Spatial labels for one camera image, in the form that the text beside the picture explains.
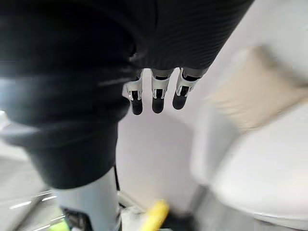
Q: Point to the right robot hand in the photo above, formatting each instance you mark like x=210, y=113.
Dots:
x=72, y=72

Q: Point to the green item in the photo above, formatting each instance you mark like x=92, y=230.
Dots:
x=59, y=223

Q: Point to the yellow banana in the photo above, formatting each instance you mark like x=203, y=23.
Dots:
x=156, y=215

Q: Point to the beige cushion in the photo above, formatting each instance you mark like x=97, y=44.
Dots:
x=250, y=93

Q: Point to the white sofa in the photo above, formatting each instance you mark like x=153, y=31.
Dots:
x=252, y=154

